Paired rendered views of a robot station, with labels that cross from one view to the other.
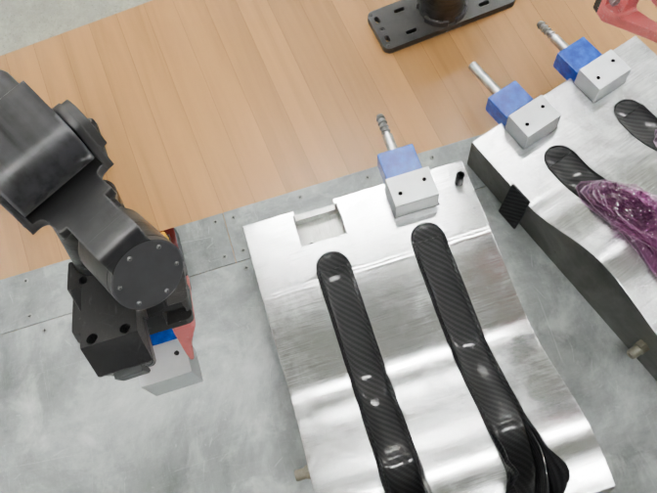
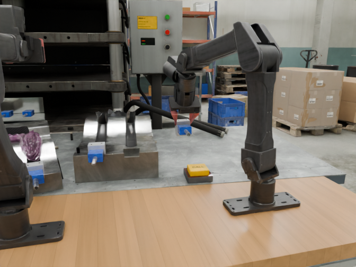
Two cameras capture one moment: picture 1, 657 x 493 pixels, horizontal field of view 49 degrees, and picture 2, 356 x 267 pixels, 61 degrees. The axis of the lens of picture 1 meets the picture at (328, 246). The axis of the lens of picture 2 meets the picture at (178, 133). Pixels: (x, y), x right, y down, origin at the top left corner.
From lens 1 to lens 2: 1.32 m
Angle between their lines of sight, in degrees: 97
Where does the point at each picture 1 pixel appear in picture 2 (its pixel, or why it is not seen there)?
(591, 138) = not seen: hidden behind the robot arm
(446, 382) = (112, 133)
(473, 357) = (101, 138)
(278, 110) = (134, 210)
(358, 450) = (138, 124)
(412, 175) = (94, 144)
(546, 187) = (46, 162)
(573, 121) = not seen: hidden behind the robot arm
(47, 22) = not seen: outside the picture
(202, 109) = (173, 214)
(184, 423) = (187, 157)
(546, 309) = (69, 164)
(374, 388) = (130, 136)
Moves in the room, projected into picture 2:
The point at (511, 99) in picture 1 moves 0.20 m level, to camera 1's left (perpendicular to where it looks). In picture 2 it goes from (34, 172) to (107, 171)
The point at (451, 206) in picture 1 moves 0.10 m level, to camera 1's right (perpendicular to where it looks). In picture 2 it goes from (85, 150) to (54, 150)
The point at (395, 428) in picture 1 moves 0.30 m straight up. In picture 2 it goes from (128, 127) to (124, 49)
